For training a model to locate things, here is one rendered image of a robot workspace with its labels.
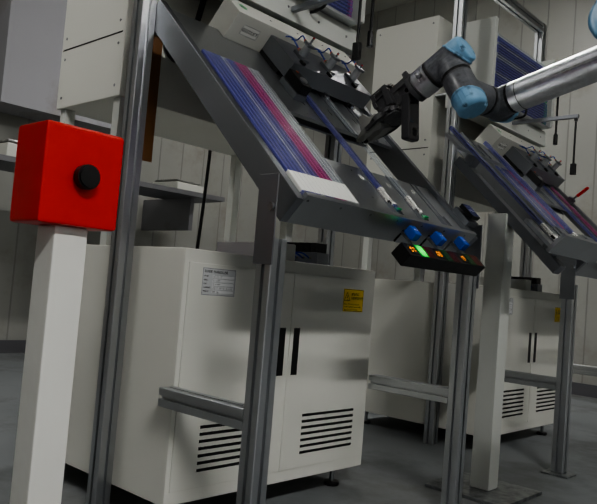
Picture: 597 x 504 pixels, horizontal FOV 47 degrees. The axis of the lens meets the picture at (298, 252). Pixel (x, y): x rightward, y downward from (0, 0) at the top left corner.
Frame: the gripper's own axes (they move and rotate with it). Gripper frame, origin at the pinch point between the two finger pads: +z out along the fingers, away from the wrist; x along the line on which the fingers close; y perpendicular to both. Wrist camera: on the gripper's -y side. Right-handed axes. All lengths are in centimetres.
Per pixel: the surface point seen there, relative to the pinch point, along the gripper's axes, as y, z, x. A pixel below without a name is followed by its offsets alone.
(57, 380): -54, 23, 86
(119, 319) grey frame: -28, 51, 51
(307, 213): -33, -5, 44
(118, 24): 44, 25, 49
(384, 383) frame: -53, 37, -22
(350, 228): -33.3, -3.3, 28.4
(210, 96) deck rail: 2.4, 3.9, 49.0
